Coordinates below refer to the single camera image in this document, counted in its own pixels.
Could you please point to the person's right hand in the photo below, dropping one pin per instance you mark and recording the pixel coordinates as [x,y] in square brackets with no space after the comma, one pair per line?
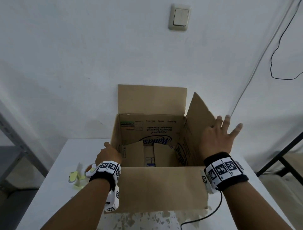
[216,142]

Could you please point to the person's left hand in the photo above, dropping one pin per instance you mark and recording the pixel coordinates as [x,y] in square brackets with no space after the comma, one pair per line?
[109,155]

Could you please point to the person's right little finger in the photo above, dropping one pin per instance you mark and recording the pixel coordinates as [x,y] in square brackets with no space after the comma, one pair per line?
[237,129]

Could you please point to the person's right middle finger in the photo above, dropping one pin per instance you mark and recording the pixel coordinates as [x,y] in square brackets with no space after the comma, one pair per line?
[219,123]

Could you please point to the person's left fingers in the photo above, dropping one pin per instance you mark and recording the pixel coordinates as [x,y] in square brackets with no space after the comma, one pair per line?
[109,145]

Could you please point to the brown cardboard box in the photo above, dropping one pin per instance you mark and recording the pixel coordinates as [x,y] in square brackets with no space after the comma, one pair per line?
[156,187]

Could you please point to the person's left forearm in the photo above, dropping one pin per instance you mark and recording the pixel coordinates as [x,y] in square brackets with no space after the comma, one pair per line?
[78,208]

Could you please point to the person's right forearm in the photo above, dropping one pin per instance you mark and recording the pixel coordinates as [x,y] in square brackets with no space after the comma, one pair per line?
[255,208]

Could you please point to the black marker wristband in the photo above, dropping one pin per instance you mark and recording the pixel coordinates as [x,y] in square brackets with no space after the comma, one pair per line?
[106,173]
[227,173]

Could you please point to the clear tape roll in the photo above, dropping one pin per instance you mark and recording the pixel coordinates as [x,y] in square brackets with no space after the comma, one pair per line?
[90,170]

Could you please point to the pale yellow tape dispenser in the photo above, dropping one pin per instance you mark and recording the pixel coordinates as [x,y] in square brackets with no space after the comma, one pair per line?
[77,179]

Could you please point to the black metal frame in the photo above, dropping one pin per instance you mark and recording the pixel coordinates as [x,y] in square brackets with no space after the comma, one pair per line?
[281,154]

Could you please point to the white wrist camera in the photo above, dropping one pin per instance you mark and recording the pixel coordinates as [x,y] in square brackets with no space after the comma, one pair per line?
[208,183]
[113,197]

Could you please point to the white wall conduit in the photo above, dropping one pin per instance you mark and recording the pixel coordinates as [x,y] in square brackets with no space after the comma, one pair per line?
[251,78]

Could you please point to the grey metal shelf frame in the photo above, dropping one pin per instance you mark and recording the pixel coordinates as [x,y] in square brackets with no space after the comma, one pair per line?
[16,139]

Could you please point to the beige wall light switch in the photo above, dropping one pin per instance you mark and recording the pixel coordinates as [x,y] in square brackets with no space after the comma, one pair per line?
[179,17]

